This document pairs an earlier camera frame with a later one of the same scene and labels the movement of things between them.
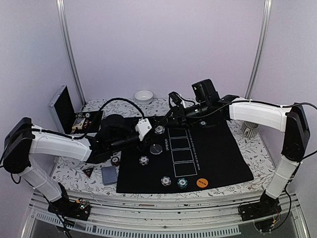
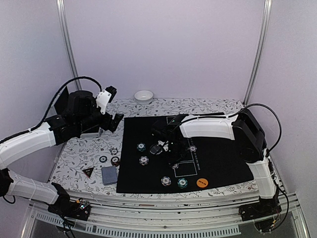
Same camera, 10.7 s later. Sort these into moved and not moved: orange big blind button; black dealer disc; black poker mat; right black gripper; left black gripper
Moved: right black gripper; left black gripper
Not moved: orange big blind button; black dealer disc; black poker mat
